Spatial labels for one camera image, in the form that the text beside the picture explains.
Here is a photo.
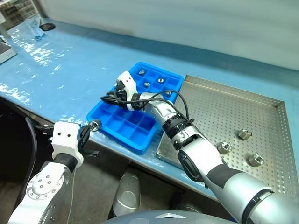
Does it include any white metal post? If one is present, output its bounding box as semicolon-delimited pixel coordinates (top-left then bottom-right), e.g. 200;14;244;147
0;14;11;45

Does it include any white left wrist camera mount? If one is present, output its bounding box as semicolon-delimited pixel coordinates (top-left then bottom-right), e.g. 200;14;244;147
50;121;84;168

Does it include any blue plastic compartment tray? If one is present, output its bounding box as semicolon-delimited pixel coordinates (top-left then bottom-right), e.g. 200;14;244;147
85;61;185;156

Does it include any perforated steel tray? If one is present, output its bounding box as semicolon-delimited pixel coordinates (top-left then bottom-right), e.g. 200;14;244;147
155;74;299;196

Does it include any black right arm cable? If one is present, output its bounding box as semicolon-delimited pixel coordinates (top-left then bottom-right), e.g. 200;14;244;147
115;91;195;123

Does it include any blue cloth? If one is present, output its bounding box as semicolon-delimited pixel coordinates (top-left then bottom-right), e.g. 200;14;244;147
24;18;47;42

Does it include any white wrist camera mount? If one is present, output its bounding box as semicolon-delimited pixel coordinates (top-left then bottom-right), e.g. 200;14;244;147
50;121;84;168
116;70;141;112

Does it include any grey rounded knee cover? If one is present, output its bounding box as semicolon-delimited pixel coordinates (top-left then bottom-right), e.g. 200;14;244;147
112;168;142;217

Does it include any grey box device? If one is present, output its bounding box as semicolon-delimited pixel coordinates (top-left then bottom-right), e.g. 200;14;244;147
0;42;18;65

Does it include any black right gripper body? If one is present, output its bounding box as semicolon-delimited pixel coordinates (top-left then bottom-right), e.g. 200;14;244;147
114;79;128;107

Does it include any black round object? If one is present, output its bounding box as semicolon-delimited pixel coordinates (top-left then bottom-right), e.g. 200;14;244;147
40;22;56;31

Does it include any grey robot torso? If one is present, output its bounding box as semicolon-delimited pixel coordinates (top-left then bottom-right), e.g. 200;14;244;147
106;209;236;224

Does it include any steel nut right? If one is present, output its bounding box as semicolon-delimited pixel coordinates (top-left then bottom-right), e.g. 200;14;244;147
247;153;265;166

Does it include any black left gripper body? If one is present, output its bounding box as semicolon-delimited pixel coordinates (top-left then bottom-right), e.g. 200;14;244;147
77;136;100;157

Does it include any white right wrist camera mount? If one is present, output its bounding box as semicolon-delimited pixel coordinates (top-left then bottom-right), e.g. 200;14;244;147
116;70;141;112

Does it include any thin white wire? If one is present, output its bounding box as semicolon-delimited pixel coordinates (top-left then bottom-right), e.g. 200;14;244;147
66;167;77;224

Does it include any grey storage rack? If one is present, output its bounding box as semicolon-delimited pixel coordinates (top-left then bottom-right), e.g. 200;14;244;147
0;0;39;31

